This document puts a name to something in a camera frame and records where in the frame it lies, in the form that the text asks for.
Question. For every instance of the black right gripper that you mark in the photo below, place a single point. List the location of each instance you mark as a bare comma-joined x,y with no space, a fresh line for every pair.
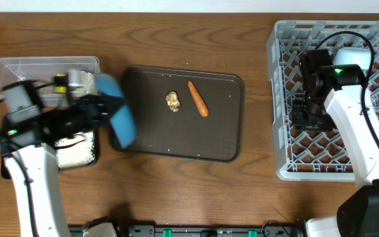
300,123

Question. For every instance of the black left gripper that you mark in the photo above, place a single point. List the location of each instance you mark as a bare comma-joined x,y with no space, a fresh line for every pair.
87,108

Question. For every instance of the dark blue plate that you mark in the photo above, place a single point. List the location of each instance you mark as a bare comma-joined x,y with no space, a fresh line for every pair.
119,112

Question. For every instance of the light blue bowl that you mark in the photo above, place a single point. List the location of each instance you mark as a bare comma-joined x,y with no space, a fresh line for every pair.
352,55

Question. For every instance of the brown food scrap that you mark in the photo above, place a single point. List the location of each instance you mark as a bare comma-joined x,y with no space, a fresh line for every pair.
173,101

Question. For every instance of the dark brown serving tray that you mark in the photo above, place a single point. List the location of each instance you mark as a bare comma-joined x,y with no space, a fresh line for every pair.
185,133

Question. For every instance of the orange carrot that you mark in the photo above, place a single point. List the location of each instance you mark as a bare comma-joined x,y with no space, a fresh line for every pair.
199,102

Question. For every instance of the white tissue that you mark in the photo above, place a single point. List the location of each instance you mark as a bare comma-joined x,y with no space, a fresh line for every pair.
81,83

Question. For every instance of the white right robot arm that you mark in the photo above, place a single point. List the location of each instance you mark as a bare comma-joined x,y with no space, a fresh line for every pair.
341,92

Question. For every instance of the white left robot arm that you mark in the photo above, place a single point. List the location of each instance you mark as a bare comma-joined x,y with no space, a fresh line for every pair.
35,149

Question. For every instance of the black waste bin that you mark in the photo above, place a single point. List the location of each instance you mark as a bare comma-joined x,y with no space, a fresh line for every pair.
6,147

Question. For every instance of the grey dishwasher rack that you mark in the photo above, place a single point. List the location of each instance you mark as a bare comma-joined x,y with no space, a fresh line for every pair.
307,155

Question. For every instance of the clear plastic waste bin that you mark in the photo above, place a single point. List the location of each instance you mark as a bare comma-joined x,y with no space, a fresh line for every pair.
43,69

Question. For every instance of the white rice pile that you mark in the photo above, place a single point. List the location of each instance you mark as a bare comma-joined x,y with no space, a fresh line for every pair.
75,152

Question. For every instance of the yellow green snack wrapper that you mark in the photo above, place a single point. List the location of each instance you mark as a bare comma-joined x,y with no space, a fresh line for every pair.
60,83

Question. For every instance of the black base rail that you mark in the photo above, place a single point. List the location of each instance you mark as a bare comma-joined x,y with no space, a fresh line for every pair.
150,229

